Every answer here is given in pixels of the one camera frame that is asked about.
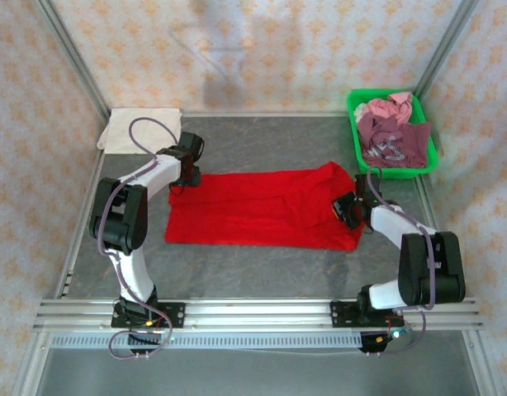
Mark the red t-shirt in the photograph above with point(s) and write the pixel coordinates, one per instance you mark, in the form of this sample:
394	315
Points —
245	210

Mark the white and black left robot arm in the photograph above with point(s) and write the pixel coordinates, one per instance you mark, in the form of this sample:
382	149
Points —
162	175

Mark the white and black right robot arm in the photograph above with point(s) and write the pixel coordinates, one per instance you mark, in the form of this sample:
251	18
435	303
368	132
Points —
391	222

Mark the folded white t-shirt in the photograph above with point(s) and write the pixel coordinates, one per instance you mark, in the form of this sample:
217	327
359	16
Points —
117	132

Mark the maroon printed t-shirt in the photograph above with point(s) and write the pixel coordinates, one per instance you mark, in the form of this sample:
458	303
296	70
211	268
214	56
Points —
406	142

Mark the green plastic basket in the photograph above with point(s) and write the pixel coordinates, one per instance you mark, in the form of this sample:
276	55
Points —
432	148

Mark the crumpled white cloth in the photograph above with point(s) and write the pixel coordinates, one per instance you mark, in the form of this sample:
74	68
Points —
359	110

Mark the crumpled pink t-shirt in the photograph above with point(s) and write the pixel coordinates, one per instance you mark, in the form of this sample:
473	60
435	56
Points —
385	107

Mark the black controller board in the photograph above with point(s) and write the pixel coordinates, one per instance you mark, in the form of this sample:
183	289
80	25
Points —
379	340
144	340

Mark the patterned white fabric backdrop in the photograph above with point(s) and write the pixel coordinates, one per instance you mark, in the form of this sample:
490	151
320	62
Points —
253	49

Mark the grey metal shelf panel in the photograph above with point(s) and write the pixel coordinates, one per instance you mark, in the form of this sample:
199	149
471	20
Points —
253	373

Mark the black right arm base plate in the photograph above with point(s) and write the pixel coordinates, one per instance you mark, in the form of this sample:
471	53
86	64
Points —
340	313

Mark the aluminium mounting rail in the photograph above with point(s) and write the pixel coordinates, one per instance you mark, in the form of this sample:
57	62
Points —
257	315

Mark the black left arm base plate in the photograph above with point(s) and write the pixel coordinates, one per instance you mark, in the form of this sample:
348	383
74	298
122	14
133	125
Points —
177	315

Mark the aluminium frame post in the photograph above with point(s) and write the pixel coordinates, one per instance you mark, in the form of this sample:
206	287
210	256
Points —
72	53
443	45

